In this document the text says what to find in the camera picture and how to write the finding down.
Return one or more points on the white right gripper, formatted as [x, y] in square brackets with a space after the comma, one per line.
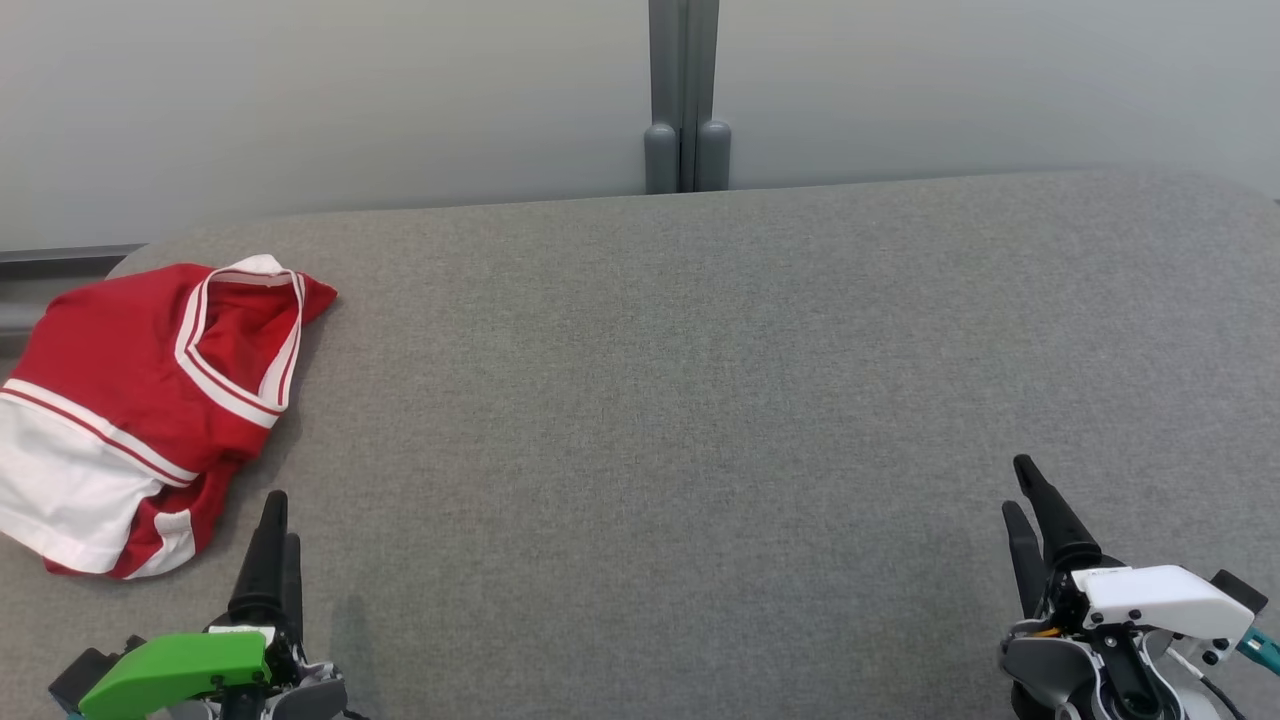
[1160, 595]

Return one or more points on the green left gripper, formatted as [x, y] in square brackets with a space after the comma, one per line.
[170, 670]

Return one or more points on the red white basketball jersey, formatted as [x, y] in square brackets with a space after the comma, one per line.
[110, 340]

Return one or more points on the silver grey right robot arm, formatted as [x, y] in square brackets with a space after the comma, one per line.
[1040, 660]

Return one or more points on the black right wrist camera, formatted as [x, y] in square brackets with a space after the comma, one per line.
[1240, 590]

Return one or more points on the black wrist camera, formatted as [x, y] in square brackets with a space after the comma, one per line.
[80, 675]
[1240, 590]

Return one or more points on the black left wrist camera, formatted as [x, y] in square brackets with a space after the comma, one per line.
[80, 675]

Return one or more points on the dark grey partition base rail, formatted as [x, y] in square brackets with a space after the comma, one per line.
[50, 263]

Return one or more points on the grey metal partition post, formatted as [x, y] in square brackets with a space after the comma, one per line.
[712, 150]
[662, 100]

